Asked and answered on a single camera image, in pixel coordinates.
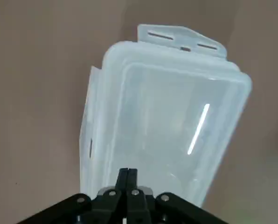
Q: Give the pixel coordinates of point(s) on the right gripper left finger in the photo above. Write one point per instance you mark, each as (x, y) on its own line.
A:
(104, 205)

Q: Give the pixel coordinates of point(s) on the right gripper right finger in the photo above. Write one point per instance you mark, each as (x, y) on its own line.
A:
(139, 205)

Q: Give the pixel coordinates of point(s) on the translucent white box lid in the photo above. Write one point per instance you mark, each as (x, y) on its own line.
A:
(164, 105)

